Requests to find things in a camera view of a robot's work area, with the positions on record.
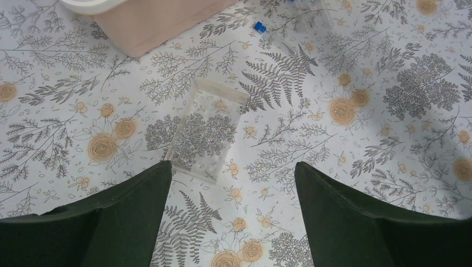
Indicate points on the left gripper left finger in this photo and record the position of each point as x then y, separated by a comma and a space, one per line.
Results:
117, 226

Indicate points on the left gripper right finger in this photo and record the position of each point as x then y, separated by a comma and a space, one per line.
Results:
346, 227

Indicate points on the pink plastic bin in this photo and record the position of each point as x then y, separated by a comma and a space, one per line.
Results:
136, 27

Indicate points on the white plastic bin lid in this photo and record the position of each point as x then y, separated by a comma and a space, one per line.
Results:
91, 7

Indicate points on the clear plastic zip bag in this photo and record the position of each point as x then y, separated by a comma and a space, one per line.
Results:
207, 130

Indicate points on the floral table mat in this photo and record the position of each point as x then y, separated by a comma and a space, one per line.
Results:
380, 102

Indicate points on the blue-capped test tube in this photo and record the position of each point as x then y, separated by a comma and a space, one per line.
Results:
303, 12
320, 10
269, 39

